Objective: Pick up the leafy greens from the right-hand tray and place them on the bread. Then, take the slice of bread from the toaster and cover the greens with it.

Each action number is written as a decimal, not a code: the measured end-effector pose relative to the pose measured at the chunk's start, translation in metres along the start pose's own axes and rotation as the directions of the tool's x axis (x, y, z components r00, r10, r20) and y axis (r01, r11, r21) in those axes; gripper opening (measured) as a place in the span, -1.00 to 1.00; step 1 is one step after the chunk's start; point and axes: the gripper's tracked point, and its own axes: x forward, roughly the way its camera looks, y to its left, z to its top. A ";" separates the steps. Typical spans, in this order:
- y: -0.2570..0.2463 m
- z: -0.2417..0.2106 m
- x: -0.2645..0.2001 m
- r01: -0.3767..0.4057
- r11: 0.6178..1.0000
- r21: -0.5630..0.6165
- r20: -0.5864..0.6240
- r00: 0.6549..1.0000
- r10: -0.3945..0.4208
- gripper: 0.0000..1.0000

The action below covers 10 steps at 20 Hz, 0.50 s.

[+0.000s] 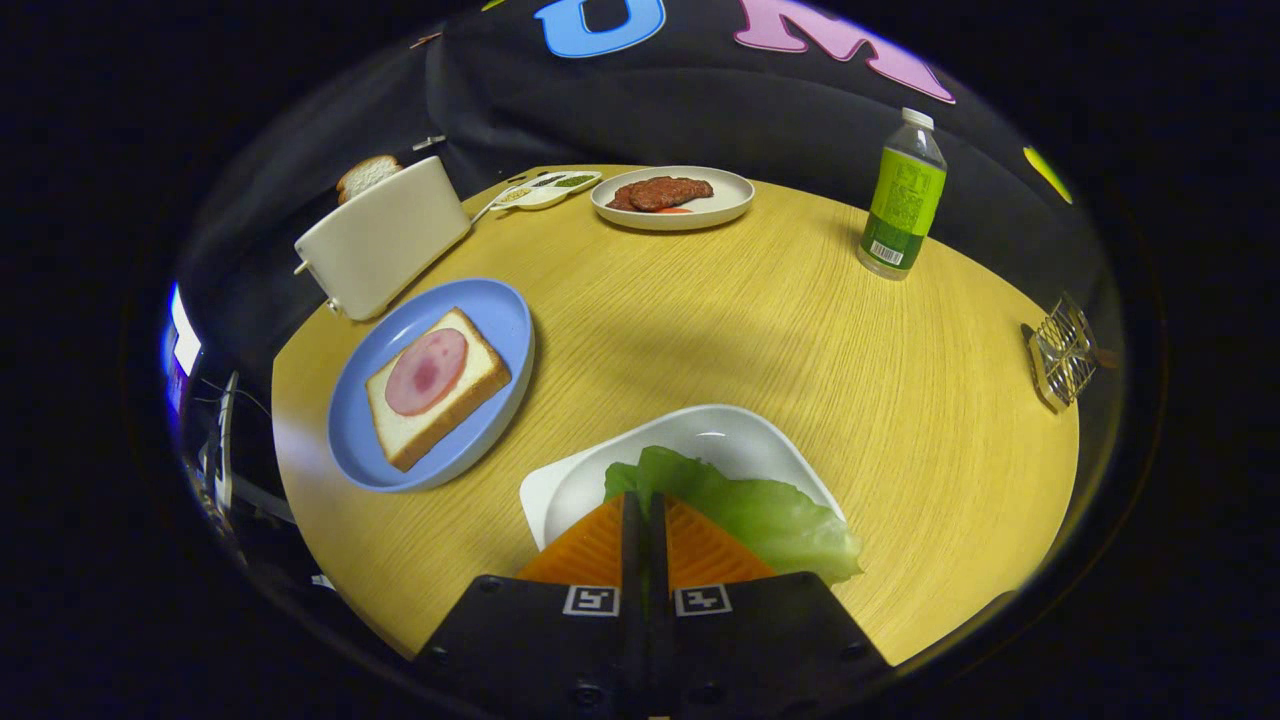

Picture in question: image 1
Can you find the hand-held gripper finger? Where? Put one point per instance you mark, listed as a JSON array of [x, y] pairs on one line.
[[632, 540], [655, 540]]

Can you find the green lettuce leaf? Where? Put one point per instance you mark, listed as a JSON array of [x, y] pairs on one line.
[[780, 520]]

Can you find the brown crust bread slice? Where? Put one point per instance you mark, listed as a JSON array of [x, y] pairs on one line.
[[368, 175]]

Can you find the white square plate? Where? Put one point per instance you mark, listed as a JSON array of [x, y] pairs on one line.
[[720, 435]]

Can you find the white toast slice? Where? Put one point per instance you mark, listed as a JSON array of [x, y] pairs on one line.
[[470, 385]]

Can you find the blue plate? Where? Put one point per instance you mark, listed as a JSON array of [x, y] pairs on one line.
[[500, 320]]

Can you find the pink ham slice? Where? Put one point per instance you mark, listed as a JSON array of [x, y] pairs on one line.
[[425, 372]]

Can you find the brown meat slice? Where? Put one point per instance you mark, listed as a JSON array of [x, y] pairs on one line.
[[622, 200], [675, 190]]

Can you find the round cream plate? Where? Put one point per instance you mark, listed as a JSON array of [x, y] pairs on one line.
[[725, 200]]

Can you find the white divided bean tray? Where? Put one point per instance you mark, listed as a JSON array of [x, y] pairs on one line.
[[545, 190]]

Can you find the white toaster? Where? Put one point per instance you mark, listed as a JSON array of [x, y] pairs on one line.
[[385, 240]]

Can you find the white stand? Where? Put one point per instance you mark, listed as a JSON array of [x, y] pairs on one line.
[[225, 440]]

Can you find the green label plastic bottle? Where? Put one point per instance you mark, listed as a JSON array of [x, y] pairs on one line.
[[902, 200]]

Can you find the black backdrop cloth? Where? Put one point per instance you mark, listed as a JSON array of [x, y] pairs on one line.
[[700, 110]]

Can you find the white clip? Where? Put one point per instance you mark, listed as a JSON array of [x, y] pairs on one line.
[[430, 142]]

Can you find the bright computer monitor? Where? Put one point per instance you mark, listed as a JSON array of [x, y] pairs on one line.
[[183, 340]]

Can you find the pink clothespin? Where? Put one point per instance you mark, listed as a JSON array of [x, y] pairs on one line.
[[425, 40]]

